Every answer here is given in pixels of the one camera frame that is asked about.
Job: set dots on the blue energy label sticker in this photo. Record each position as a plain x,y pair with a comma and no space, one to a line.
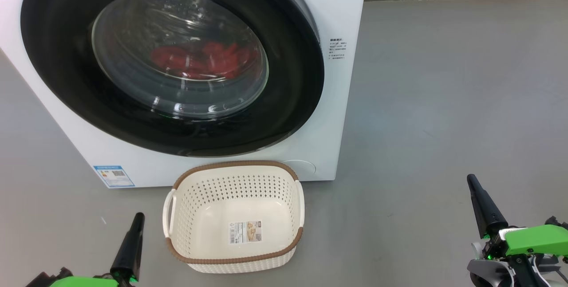
114,177

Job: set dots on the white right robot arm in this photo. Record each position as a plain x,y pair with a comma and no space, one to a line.
488,273

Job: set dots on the cream perforated basket, brown rim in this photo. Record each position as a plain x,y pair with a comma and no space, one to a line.
239,207

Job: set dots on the right gripper, green band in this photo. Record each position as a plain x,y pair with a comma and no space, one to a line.
537,240

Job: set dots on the printed product label sticker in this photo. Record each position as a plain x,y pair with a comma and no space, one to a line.
245,232

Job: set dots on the red shirt with white sleeves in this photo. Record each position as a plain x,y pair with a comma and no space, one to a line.
226,58

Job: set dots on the left gripper, green band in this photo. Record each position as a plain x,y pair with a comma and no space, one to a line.
88,282

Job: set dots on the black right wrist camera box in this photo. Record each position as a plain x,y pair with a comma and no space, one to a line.
557,222

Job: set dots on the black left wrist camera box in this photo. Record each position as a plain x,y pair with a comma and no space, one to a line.
53,278

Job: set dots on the glass washing machine door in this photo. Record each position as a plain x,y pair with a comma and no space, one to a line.
57,56

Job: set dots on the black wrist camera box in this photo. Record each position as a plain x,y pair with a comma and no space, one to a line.
557,222
53,278

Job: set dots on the round white filter cover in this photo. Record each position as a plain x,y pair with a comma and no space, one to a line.
304,166

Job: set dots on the white front-load washing machine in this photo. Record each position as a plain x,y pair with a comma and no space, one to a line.
341,100

